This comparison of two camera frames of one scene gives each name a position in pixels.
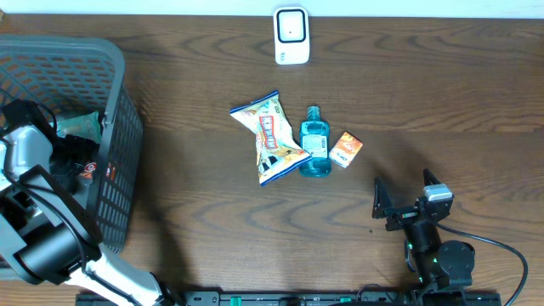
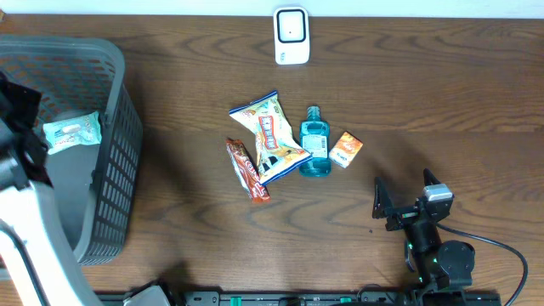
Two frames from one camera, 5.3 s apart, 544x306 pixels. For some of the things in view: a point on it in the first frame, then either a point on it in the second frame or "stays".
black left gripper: x=60 y=172 → x=19 y=108
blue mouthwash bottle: x=314 y=136 stays
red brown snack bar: x=89 y=168 → x=246 y=171
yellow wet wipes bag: x=276 y=151 stays
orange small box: x=346 y=150 stays
